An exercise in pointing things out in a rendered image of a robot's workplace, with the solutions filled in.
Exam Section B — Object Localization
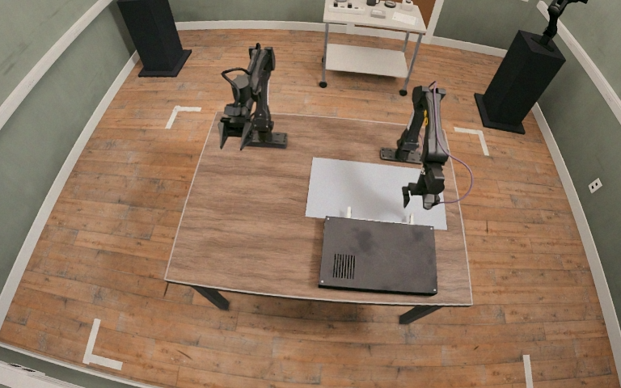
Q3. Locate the green circuit board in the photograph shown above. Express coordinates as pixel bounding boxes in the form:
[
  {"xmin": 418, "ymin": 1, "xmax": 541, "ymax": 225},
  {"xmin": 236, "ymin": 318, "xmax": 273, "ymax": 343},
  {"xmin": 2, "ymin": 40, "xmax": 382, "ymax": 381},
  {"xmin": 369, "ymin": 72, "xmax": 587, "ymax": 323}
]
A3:
[{"xmin": 345, "ymin": 207, "xmax": 414, "ymax": 224}]

